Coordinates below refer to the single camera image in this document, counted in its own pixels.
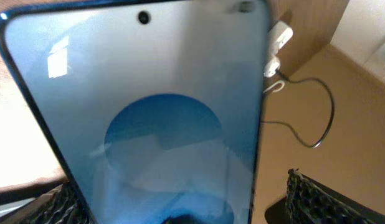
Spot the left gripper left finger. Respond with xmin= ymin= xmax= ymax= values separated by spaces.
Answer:
xmin=0 ymin=182 xmax=93 ymax=224

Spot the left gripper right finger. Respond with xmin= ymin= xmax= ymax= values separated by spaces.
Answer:
xmin=265 ymin=169 xmax=385 ymax=224

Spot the black charger cable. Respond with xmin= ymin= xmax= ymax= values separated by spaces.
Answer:
xmin=260 ymin=70 xmax=336 ymax=149

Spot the blue Galaxy smartphone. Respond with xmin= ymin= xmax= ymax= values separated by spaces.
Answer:
xmin=0 ymin=0 xmax=271 ymax=223

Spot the white power strip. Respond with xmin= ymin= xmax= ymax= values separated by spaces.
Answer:
xmin=264 ymin=21 xmax=293 ymax=78

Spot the white power strip cord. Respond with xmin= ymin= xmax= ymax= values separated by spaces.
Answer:
xmin=262 ymin=79 xmax=285 ymax=94

